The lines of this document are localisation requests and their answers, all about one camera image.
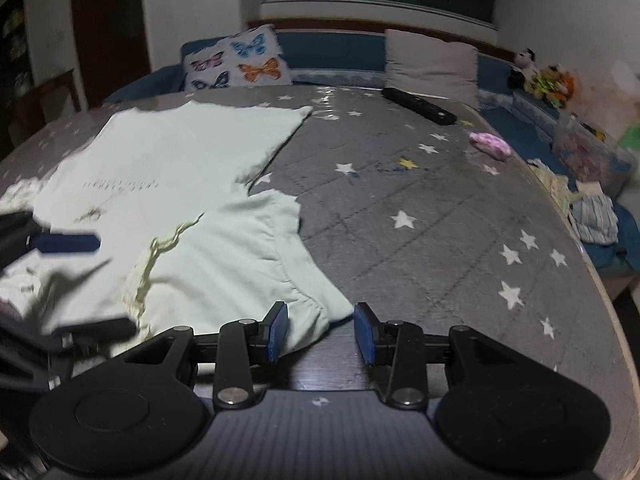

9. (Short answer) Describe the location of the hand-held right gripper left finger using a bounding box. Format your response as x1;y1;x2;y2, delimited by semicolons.
115;301;291;409

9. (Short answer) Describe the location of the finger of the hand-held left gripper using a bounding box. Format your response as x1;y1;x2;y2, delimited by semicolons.
40;316;138;348
0;210;102;268

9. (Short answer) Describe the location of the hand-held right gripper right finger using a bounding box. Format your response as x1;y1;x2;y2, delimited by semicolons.
353;302;558;408

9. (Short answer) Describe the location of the pale green shirt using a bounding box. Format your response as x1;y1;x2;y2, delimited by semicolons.
0;101;355;361

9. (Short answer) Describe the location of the grey star print table cover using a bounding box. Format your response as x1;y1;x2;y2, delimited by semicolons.
0;85;626;480

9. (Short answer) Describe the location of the wooden chair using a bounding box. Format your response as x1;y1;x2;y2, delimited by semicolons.
12;69;82;132

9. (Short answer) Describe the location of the dark wooden bookshelf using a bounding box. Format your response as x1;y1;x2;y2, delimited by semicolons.
0;0;32;143

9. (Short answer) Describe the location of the dark brown door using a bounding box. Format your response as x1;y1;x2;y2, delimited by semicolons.
70;0;152;107

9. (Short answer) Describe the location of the pink cloth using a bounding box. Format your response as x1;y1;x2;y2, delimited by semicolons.
469;131;512;162

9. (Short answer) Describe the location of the long black remote control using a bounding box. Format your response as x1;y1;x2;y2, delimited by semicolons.
382;87;457;126

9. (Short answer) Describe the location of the pale cloth pile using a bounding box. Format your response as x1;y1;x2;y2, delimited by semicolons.
527;159;574;217

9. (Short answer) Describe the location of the butterfly print pillow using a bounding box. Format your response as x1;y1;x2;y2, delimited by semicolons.
182;25;293;92

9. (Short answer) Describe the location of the striped cloth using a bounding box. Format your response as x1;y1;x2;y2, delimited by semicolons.
570;194;621;246

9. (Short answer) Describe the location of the beige pillow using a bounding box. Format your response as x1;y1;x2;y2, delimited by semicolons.
384;29;481;109

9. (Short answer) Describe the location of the blue sofa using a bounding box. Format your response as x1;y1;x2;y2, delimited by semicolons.
102;30;640;273

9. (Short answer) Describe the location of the clear plastic toy box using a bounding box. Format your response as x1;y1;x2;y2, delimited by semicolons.
552;115;632;197

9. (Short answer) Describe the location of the stuffed toys pile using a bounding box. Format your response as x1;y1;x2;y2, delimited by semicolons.
525;64;577;109

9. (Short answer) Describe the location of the green object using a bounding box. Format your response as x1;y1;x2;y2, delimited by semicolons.
619;126;640;162

